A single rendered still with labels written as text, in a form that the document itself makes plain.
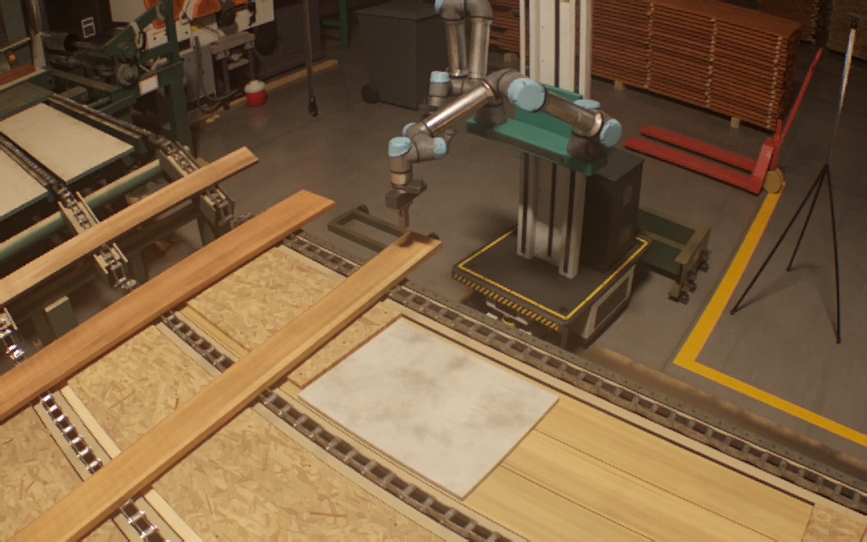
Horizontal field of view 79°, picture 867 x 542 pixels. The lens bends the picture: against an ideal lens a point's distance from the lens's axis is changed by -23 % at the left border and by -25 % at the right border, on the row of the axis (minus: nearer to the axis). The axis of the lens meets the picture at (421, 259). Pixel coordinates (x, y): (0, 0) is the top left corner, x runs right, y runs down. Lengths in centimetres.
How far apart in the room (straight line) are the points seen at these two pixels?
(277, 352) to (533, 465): 85
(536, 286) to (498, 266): 24
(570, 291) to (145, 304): 193
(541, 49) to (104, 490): 245
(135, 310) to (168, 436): 67
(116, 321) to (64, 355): 25
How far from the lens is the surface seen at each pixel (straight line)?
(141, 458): 189
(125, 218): 297
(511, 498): 173
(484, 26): 277
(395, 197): 228
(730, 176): 530
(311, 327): 215
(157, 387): 215
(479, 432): 184
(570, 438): 187
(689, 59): 670
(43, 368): 237
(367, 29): 615
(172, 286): 250
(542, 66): 299
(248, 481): 180
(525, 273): 330
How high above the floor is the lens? 222
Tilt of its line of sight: 34 degrees down
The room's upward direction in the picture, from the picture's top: 2 degrees counter-clockwise
